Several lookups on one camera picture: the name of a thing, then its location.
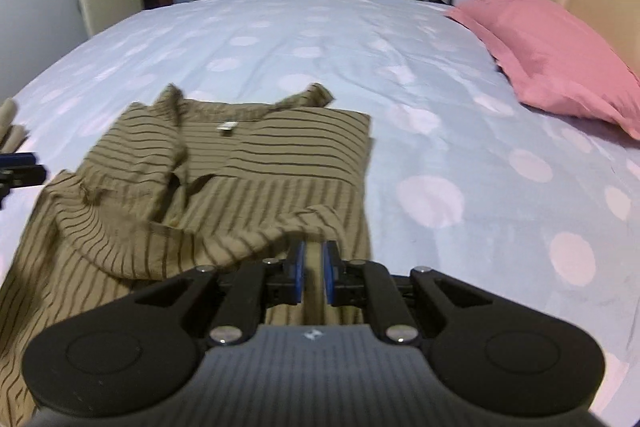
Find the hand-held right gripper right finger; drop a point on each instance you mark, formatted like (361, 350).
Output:
(327, 274)

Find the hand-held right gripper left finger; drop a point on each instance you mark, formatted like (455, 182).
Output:
(299, 274)

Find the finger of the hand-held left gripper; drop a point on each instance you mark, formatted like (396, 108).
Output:
(20, 159)

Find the olive striped shirt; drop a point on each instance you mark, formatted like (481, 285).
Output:
(280, 147)

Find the plain tan cloth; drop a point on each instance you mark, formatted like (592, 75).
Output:
(12, 132)

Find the pink pillow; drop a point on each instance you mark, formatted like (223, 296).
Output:
(550, 52)

